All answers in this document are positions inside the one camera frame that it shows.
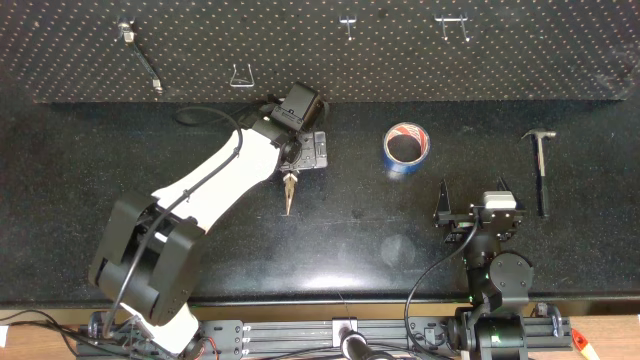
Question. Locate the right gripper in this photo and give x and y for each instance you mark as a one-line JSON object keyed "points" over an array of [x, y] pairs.
{"points": [[452, 222]]}

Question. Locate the hammer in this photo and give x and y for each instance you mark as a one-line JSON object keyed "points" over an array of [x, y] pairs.
{"points": [[540, 165]]}

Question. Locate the roll of blue tape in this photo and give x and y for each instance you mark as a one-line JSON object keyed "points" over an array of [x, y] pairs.
{"points": [[395, 164]]}

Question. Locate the pliers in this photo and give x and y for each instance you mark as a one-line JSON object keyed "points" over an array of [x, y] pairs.
{"points": [[289, 192]]}

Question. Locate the wrench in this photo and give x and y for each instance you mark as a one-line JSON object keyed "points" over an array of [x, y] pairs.
{"points": [[144, 62]]}

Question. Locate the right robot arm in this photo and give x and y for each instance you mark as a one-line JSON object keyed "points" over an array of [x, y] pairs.
{"points": [[510, 275]]}

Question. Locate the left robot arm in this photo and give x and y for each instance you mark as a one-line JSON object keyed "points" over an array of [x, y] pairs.
{"points": [[230, 175]]}

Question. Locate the black pegboard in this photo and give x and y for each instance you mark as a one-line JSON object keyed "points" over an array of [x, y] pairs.
{"points": [[320, 55]]}

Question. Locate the metal hook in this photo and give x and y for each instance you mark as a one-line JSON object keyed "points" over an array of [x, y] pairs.
{"points": [[123, 22], [348, 21], [451, 19], [242, 84]]}

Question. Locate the red and yellow object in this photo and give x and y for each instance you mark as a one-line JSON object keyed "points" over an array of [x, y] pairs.
{"points": [[584, 345]]}

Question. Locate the white tag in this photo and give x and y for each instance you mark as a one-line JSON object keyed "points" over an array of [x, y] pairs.
{"points": [[3, 336]]}

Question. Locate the mounting rail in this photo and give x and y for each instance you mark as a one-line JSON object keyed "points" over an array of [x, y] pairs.
{"points": [[290, 335]]}

